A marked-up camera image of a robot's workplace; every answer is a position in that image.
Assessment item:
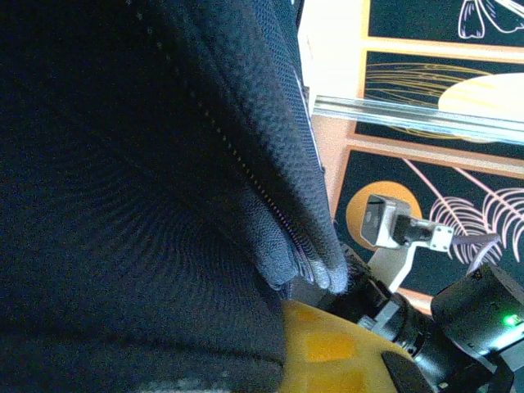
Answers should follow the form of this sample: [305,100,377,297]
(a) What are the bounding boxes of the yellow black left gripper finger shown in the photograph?
[282,300,422,393]

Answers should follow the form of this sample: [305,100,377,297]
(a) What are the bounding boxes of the navy blue backpack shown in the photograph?
[0,0,352,393]

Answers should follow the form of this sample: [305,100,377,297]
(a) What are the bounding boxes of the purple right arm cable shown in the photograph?
[449,232,503,276]

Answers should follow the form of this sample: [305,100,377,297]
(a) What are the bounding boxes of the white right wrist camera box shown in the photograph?
[359,193,456,294]

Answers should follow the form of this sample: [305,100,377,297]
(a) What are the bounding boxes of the aluminium corner post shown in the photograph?
[313,95,524,145]

